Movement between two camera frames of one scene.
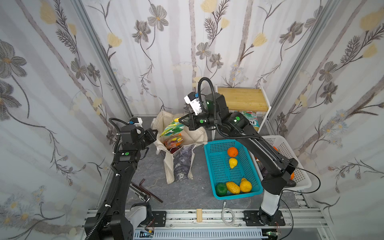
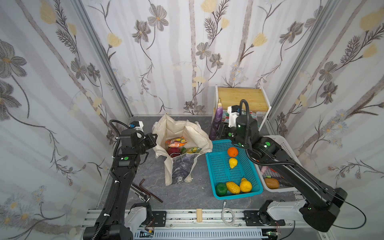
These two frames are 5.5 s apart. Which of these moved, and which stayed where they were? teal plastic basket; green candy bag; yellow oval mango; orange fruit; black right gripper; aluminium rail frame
Moved: black right gripper; green candy bag
Stayed: teal plastic basket; yellow oval mango; orange fruit; aluminium rail frame
